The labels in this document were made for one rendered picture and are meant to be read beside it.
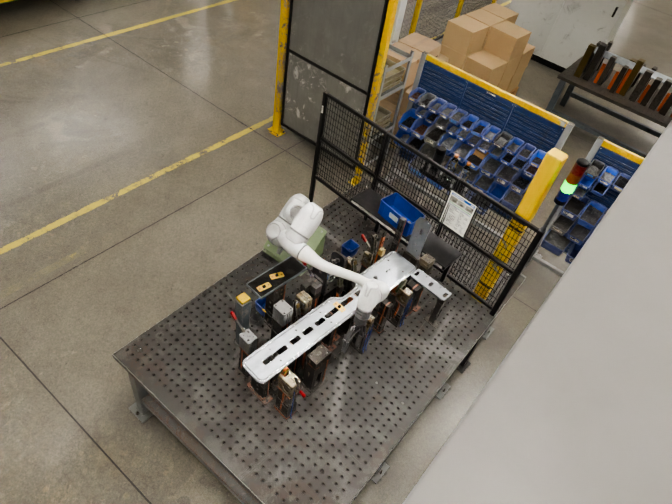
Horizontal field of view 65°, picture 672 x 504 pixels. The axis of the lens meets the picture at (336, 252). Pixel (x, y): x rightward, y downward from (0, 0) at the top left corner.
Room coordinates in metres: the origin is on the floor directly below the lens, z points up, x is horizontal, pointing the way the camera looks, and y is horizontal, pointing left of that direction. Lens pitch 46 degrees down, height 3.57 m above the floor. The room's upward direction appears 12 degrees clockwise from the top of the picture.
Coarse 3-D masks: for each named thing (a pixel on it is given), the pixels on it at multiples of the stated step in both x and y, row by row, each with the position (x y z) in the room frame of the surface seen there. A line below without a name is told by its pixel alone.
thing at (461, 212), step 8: (456, 192) 2.84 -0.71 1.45; (448, 200) 2.86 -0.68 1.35; (456, 200) 2.83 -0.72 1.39; (464, 200) 2.80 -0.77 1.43; (456, 208) 2.82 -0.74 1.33; (464, 208) 2.79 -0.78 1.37; (472, 208) 2.76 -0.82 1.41; (440, 216) 2.87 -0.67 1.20; (448, 216) 2.84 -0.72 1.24; (456, 216) 2.80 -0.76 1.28; (464, 216) 2.77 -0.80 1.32; (472, 216) 2.74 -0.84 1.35; (448, 224) 2.82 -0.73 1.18; (456, 224) 2.79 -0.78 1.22; (464, 224) 2.76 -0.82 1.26; (456, 232) 2.78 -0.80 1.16; (464, 232) 2.75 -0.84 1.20
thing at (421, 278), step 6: (420, 270) 2.50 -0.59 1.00; (414, 276) 2.43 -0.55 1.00; (420, 276) 2.44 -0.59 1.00; (420, 282) 2.39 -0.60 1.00; (426, 282) 2.40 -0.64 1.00; (426, 288) 2.35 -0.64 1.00; (432, 288) 2.36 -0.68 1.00; (438, 288) 2.37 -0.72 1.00; (444, 288) 2.38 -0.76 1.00; (438, 294) 2.31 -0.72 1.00; (450, 294) 2.34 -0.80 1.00; (444, 300) 2.27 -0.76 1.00
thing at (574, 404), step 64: (640, 192) 0.38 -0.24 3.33; (576, 256) 0.28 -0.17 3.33; (640, 256) 0.30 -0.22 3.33; (576, 320) 0.22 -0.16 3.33; (640, 320) 0.23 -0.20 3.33; (512, 384) 0.16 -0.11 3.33; (576, 384) 0.17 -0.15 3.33; (640, 384) 0.18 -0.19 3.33; (448, 448) 0.12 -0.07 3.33; (512, 448) 0.13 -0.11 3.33; (576, 448) 0.13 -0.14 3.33; (640, 448) 0.14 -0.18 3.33
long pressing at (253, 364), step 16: (384, 256) 2.55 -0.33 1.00; (400, 256) 2.59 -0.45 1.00; (368, 272) 2.38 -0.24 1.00; (384, 272) 2.41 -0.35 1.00; (400, 272) 2.44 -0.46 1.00; (320, 304) 2.03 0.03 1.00; (352, 304) 2.08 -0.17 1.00; (304, 320) 1.88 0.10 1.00; (336, 320) 1.93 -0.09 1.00; (288, 336) 1.75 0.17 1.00; (304, 336) 1.77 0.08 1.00; (320, 336) 1.79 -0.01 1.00; (256, 352) 1.60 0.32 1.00; (272, 352) 1.62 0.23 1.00; (288, 352) 1.64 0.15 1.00; (304, 352) 1.67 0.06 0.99; (256, 368) 1.50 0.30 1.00; (272, 368) 1.52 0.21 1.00
